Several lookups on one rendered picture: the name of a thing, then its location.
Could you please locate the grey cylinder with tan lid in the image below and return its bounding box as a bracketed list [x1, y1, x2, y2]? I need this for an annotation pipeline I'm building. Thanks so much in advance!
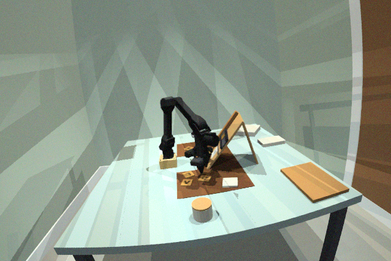
[191, 197, 213, 223]

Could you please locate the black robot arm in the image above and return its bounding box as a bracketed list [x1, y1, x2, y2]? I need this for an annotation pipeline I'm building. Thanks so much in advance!
[159, 96, 220, 160]

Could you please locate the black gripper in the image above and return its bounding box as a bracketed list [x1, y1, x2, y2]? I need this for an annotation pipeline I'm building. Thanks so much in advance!
[190, 145, 213, 174]

